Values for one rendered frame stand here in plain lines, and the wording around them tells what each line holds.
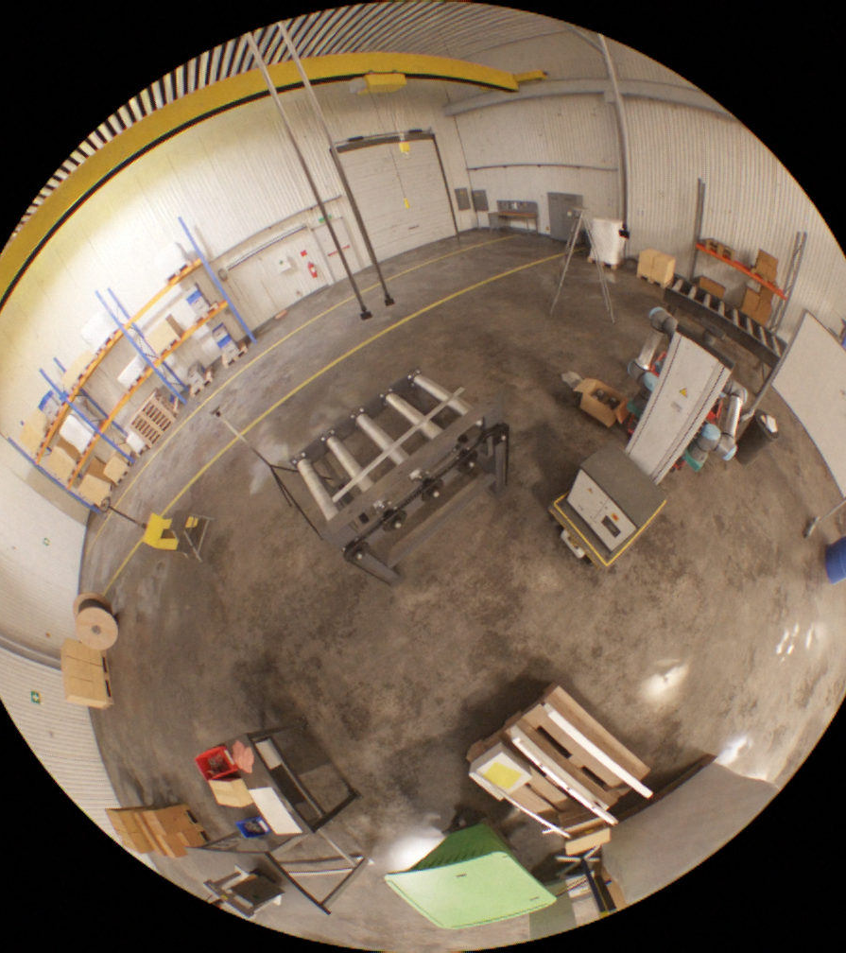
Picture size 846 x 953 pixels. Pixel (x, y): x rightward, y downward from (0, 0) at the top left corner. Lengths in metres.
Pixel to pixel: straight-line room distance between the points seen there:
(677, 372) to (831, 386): 3.19
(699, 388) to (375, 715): 3.07
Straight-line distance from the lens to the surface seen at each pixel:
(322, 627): 2.78
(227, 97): 7.43
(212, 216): 10.12
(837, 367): 4.50
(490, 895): 2.40
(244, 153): 10.72
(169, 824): 5.43
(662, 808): 3.14
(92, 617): 6.77
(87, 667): 7.59
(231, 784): 2.66
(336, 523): 1.49
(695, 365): 1.64
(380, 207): 11.39
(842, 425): 4.60
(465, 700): 2.42
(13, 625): 10.51
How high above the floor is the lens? 2.35
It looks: 55 degrees down
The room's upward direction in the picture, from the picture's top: 24 degrees counter-clockwise
